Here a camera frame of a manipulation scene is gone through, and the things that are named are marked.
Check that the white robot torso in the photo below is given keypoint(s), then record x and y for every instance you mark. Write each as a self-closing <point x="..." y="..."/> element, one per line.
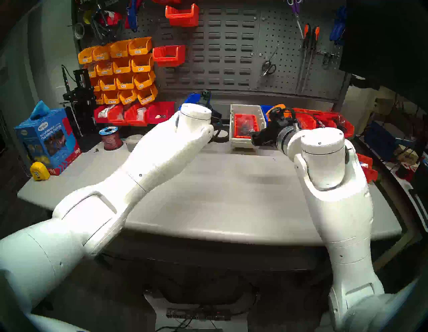
<point x="57" y="326"/>

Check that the grey louvred wall panel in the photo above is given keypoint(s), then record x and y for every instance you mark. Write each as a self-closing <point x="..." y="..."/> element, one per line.
<point x="217" y="50"/>

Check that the black power strip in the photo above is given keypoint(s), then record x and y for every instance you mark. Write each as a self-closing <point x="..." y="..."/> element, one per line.
<point x="187" y="313"/>

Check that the clear bag of hardware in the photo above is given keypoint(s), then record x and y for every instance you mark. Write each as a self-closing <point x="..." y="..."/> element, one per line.
<point x="249" y="123"/>

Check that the small grey pegboard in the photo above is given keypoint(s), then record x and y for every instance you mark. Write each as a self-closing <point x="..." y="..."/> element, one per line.
<point x="150" y="20"/>

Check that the black metal stand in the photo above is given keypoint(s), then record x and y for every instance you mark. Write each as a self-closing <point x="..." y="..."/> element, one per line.
<point x="80" y="110"/>

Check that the small cardboard box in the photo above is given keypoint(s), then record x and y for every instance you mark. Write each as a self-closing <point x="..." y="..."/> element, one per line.
<point x="408" y="155"/>

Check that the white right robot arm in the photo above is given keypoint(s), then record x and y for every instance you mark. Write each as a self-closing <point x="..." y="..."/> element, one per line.
<point x="337" y="200"/>

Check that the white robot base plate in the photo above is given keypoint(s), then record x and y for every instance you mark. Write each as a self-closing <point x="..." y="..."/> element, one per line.
<point x="157" y="308"/>

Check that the red tool white lettering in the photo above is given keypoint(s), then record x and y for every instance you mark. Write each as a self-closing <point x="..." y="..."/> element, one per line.
<point x="322" y="122"/>

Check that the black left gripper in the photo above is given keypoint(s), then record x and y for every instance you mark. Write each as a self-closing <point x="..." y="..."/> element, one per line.
<point x="210" y="107"/>

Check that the blue red hand tool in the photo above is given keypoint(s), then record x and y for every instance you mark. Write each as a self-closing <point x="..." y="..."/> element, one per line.
<point x="132" y="15"/>

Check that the red parts bin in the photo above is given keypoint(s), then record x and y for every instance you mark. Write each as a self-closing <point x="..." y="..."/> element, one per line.
<point x="117" y="117"/>
<point x="160" y="112"/>
<point x="132" y="118"/>
<point x="100" y="118"/>

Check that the large grey pegboard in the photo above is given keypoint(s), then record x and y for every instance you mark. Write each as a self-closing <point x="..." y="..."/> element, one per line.
<point x="287" y="77"/>

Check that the yellow labelled parts bin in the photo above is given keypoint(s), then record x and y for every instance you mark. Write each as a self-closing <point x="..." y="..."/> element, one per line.
<point x="140" y="47"/>
<point x="119" y="50"/>
<point x="147" y="95"/>
<point x="99" y="98"/>
<point x="144" y="80"/>
<point x="104" y="68"/>
<point x="128" y="96"/>
<point x="122" y="66"/>
<point x="86" y="56"/>
<point x="111" y="97"/>
<point x="96" y="84"/>
<point x="91" y="69"/>
<point x="142" y="63"/>
<point x="101" y="53"/>
<point x="107" y="83"/>
<point x="125" y="81"/>

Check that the yellow tape measure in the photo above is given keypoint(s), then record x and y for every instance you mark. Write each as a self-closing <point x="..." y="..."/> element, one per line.
<point x="39" y="171"/>

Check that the red white tape roll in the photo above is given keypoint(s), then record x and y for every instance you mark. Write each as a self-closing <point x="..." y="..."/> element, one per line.
<point x="113" y="16"/>

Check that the red thread spool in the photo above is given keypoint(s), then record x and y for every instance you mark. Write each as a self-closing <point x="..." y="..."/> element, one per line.
<point x="409" y="170"/>

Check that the orange-red hanging bin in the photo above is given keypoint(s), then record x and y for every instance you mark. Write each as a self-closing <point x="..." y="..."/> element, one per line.
<point x="182" y="15"/>
<point x="166" y="1"/>
<point x="169" y="55"/>

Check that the clear bag of parts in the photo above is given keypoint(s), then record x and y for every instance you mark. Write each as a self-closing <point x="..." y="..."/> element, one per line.
<point x="141" y="113"/>
<point x="104" y="112"/>

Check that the blue plastic storage bin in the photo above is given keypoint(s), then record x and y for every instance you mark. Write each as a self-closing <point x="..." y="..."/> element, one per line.
<point x="192" y="98"/>
<point x="265" y="112"/>

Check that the silver tape roll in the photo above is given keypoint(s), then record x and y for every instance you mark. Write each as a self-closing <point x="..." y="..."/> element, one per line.
<point x="75" y="31"/>

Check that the yellow tape roll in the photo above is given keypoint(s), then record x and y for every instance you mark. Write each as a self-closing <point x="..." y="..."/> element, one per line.
<point x="85" y="16"/>

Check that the large beige storage bin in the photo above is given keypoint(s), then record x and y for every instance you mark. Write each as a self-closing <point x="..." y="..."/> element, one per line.
<point x="234" y="140"/>

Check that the grey duct tape roll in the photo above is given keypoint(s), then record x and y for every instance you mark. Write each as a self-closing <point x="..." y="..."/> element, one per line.
<point x="132" y="140"/>

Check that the blue cleaning cloths box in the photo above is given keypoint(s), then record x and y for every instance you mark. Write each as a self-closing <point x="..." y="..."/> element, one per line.
<point x="50" y="134"/>

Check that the dark blue case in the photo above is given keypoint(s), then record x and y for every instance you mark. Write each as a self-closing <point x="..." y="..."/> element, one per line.
<point x="381" y="134"/>

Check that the black monitor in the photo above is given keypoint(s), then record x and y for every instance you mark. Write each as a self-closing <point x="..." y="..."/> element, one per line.
<point x="384" y="43"/>

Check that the grey C-clamp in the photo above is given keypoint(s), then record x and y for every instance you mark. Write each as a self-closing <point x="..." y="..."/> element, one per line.
<point x="100" y="31"/>

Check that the orange-red plastic bin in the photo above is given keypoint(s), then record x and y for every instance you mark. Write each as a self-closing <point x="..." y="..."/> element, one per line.
<point x="347" y="129"/>
<point x="239" y="129"/>
<point x="369" y="172"/>
<point x="306" y="122"/>

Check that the blue spring clamps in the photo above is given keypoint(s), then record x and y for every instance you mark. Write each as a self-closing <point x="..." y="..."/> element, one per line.
<point x="338" y="30"/>

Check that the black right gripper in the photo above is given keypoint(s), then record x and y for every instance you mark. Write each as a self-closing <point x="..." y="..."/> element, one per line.
<point x="276" y="130"/>

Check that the orange masking tape roll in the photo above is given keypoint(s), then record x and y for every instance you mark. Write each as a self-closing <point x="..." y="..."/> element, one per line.
<point x="279" y="107"/>

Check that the blue cloth in dispenser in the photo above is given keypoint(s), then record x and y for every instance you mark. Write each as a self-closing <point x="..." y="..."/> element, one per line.
<point x="40" y="108"/>

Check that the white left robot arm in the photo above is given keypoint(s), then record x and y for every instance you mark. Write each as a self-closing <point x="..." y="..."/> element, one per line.
<point x="100" y="200"/>

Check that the white wall switch plate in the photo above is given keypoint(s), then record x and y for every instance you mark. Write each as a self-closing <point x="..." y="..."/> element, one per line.
<point x="59" y="95"/>

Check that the black carabiner hook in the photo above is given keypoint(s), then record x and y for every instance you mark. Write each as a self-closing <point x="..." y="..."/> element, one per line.
<point x="324" y="59"/>

